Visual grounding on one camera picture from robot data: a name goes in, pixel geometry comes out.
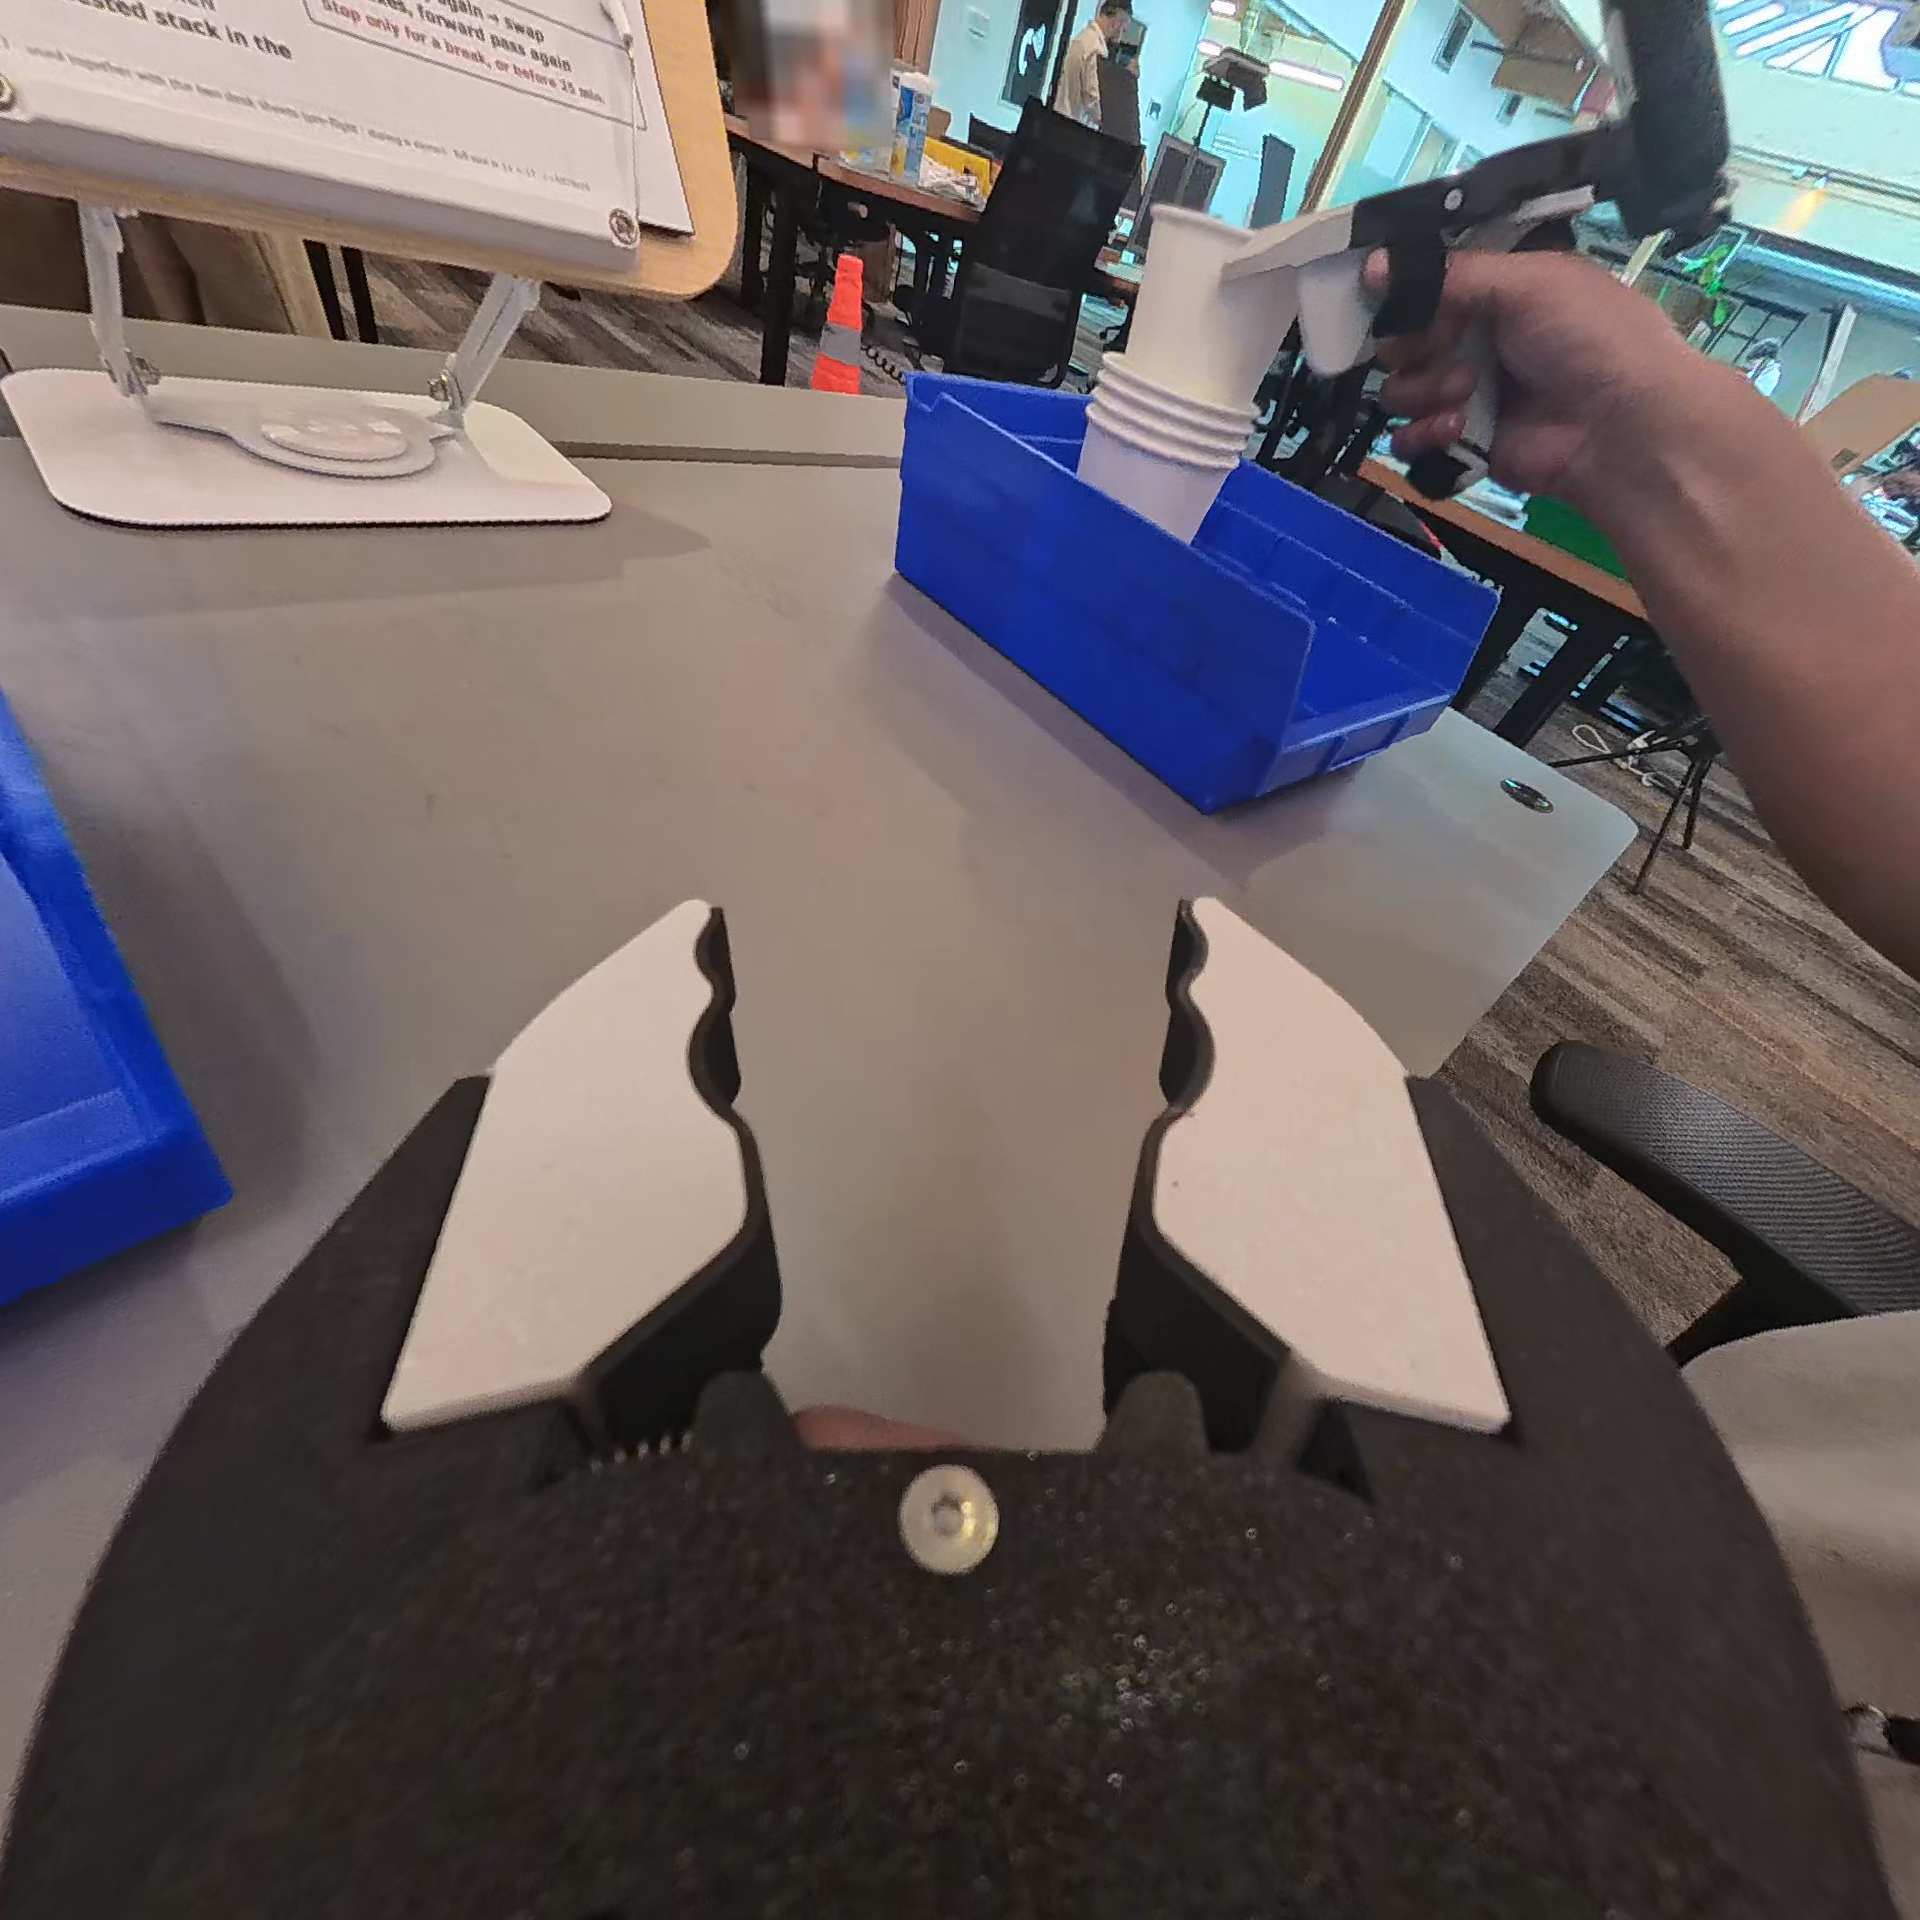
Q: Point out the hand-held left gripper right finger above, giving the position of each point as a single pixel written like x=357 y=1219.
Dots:
x=1312 y=1214

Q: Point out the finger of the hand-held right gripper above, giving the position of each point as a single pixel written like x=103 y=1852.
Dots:
x=1306 y=248

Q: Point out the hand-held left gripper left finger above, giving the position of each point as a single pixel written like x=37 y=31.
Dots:
x=578 y=1214

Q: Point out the green-banded white paper cup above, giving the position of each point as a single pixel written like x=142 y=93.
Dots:
x=1200 y=301

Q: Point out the blue plastic bin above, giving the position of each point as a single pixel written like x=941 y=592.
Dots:
x=75 y=1051
x=1080 y=629

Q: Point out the person's right forearm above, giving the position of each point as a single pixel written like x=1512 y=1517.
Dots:
x=1800 y=629

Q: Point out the person's right hand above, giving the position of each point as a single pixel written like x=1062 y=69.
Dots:
x=1589 y=376

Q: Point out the black mesh chair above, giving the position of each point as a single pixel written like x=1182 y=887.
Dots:
x=1049 y=196

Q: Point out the brown-edged background table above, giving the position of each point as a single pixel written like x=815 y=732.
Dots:
x=1440 y=504

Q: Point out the green plastic bin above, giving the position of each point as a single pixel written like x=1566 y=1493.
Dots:
x=1575 y=533

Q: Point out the black office chair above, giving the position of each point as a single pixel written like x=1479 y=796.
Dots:
x=1723 y=1156

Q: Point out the metal table grommet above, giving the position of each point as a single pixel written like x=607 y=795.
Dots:
x=1527 y=796

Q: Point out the cluttered background table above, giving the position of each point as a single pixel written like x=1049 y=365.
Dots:
x=840 y=178

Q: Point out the orange traffic cone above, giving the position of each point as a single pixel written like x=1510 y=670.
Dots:
x=845 y=339

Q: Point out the white document stand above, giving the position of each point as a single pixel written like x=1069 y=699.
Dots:
x=495 y=480

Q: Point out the printed instruction sheet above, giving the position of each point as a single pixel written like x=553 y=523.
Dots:
x=301 y=90

